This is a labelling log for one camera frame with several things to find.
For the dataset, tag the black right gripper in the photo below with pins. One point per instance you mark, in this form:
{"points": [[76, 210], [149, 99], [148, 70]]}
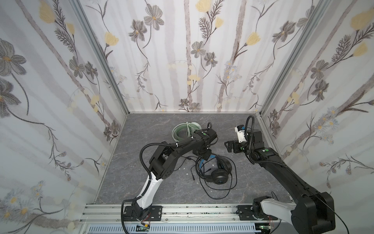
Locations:
{"points": [[234, 146]]}

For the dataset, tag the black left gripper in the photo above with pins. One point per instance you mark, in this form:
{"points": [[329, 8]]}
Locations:
{"points": [[203, 153]]}

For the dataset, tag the mint green over-ear headphones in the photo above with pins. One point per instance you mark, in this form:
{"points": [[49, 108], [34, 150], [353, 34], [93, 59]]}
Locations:
{"points": [[184, 130]]}

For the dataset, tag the black and blue headphones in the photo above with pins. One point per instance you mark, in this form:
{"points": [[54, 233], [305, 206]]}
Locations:
{"points": [[219, 175]]}

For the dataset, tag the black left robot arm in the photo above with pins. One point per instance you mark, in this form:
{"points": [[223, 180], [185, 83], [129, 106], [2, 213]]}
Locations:
{"points": [[162, 164]]}

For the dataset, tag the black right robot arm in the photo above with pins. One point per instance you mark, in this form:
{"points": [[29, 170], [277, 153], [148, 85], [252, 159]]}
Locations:
{"points": [[311, 212]]}

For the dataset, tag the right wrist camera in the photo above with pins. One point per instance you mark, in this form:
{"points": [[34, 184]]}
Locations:
{"points": [[240, 131]]}

